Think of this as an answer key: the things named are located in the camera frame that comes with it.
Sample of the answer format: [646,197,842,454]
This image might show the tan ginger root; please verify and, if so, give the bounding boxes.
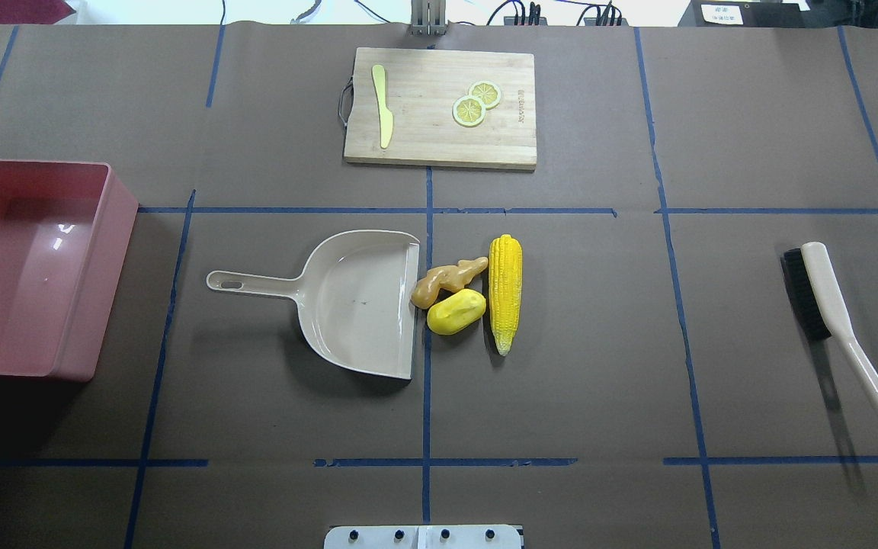
[411,256,490,310]

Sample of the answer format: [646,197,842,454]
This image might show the yellow corn cob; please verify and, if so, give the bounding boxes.
[488,234,523,357]

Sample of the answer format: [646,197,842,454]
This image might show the beige hand brush black bristles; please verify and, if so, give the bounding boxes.
[780,241,878,417]

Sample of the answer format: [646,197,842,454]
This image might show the pink plastic bin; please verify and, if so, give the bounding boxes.
[0,159,139,383]

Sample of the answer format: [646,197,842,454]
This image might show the yellow plastic knife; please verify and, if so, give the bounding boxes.
[370,65,394,149]

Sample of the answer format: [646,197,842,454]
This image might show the bamboo cutting board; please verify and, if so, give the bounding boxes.
[344,47,539,172]

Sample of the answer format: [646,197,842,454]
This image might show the lemon slice upper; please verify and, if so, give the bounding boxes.
[468,80,503,109]

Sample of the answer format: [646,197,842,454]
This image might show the black box with label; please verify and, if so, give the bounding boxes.
[677,1,814,28]

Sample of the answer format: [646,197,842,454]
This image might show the aluminium frame post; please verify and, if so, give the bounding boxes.
[410,0,448,36]

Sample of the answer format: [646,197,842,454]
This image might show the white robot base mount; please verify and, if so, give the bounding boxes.
[323,524,525,548]

